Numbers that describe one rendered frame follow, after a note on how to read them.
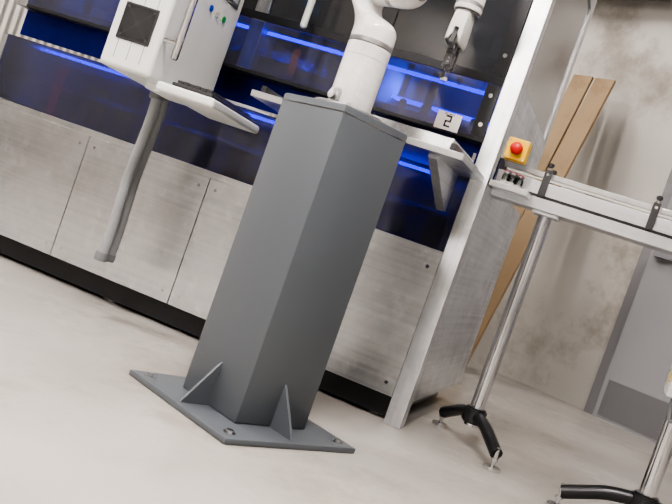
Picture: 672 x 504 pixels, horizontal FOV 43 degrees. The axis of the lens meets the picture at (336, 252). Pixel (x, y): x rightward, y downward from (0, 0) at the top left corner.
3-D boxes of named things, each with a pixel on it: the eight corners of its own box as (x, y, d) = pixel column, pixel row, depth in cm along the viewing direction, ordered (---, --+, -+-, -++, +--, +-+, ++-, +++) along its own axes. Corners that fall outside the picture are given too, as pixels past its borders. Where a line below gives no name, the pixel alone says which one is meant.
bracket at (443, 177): (436, 209, 281) (449, 172, 281) (445, 211, 280) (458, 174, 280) (414, 194, 249) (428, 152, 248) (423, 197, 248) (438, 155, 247)
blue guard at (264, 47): (28, 3, 340) (42, -40, 340) (483, 139, 279) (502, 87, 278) (27, 3, 340) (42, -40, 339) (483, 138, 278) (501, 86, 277)
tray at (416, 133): (396, 148, 284) (400, 138, 283) (469, 170, 275) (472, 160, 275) (368, 125, 251) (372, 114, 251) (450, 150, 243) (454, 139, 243)
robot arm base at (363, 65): (346, 106, 212) (371, 36, 212) (299, 96, 226) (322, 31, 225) (394, 130, 226) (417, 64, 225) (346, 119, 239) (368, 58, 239)
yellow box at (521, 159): (505, 160, 282) (512, 140, 282) (525, 166, 279) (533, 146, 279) (502, 156, 275) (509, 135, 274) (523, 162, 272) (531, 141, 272)
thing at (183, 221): (82, 251, 440) (137, 91, 437) (453, 402, 374) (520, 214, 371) (-64, 231, 345) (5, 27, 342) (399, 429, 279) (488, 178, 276)
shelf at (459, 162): (303, 128, 307) (305, 123, 307) (486, 186, 284) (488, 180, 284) (250, 95, 261) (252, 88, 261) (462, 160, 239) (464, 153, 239)
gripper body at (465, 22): (458, 14, 259) (446, 48, 259) (452, 1, 250) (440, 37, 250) (481, 19, 257) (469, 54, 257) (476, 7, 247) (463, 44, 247)
